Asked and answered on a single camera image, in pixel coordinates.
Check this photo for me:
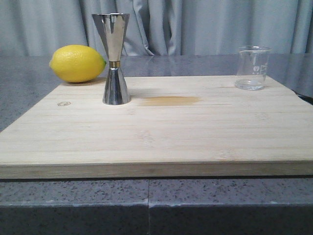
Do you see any steel double jigger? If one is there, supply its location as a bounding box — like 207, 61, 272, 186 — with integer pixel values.
92, 13, 131, 105

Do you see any clear glass beaker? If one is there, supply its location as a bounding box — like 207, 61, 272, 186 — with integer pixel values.
234, 46, 271, 91

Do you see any wooden cutting board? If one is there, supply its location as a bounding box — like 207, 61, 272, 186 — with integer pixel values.
0, 75, 313, 179

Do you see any yellow lemon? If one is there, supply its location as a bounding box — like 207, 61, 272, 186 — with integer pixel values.
49, 45, 106, 83

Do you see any grey curtain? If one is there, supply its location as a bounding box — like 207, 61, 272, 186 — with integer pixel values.
0, 0, 313, 56

